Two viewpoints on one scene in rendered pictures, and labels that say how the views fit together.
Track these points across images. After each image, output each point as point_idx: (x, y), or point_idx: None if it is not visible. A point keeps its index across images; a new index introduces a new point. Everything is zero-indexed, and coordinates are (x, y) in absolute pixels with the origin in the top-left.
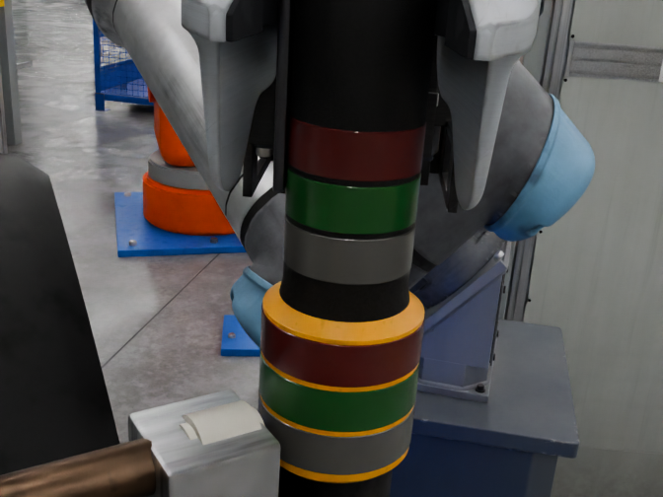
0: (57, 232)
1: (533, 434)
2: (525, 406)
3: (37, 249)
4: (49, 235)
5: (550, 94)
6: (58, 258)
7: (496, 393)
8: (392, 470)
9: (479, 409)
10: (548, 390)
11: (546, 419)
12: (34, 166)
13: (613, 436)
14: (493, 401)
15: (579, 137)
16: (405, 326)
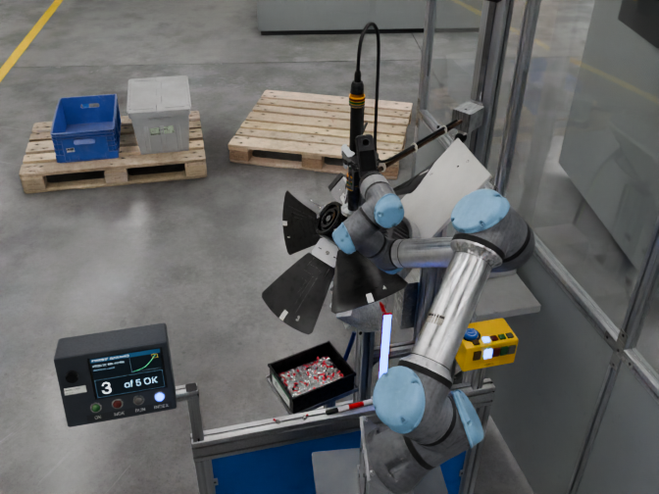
0: (402, 193)
1: (331, 452)
2: (338, 470)
3: (401, 191)
4: (402, 192)
5: (344, 225)
6: (399, 193)
7: (353, 476)
8: (347, 189)
9: (359, 461)
10: (329, 489)
11: (328, 465)
12: (412, 191)
13: None
14: (353, 469)
15: (336, 228)
16: (347, 172)
